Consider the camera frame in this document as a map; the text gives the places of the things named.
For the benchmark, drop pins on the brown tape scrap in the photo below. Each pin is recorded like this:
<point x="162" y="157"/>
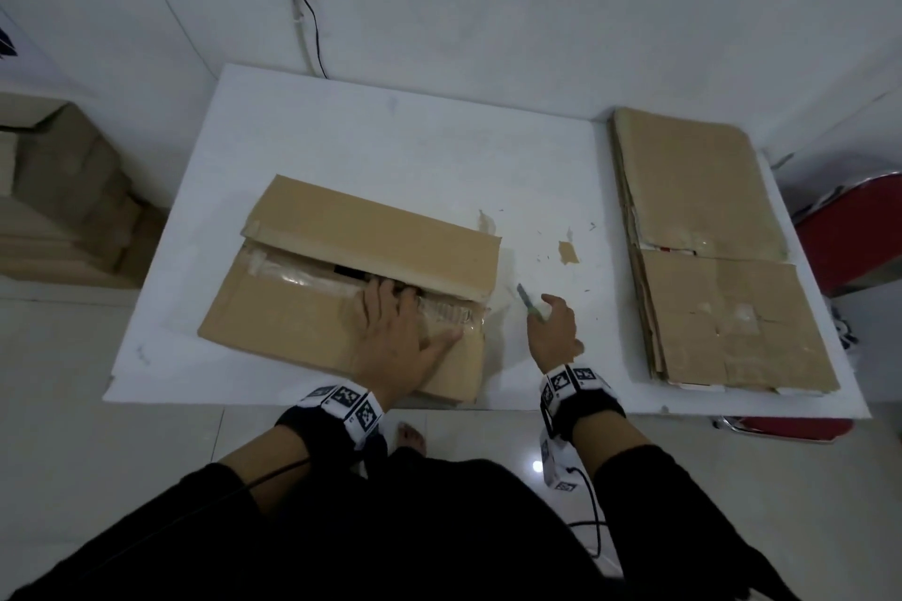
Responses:
<point x="569" y="252"/>

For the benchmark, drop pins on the white table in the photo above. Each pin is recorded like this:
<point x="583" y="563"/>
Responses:
<point x="352" y="121"/>

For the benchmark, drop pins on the person's left hand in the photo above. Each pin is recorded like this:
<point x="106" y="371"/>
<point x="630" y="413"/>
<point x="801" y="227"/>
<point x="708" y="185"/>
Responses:
<point x="395" y="340"/>

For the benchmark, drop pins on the person's right forearm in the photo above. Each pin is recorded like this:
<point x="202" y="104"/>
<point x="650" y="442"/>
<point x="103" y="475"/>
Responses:
<point x="606" y="438"/>

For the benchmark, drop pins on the person's left forearm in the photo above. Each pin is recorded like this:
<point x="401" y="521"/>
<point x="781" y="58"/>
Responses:
<point x="268" y="460"/>

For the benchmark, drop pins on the black marker wrist band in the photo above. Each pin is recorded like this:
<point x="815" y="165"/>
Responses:
<point x="585" y="410"/>
<point x="313" y="426"/>

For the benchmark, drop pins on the person's black trouser legs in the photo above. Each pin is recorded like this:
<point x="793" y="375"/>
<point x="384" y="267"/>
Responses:
<point x="458" y="530"/>

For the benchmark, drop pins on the person's right hand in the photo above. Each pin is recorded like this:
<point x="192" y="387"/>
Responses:
<point x="557" y="340"/>

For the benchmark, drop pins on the stack of boxes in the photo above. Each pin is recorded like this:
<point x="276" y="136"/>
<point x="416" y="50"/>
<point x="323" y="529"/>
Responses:
<point x="56" y="248"/>

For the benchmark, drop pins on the red chair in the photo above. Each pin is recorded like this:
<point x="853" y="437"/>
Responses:
<point x="846" y="234"/>

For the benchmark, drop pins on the clear tape scrap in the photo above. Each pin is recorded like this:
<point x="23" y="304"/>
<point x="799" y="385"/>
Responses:
<point x="486" y="221"/>

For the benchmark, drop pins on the white recycling symbol sign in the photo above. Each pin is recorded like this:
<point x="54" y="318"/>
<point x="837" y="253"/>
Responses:
<point x="28" y="65"/>

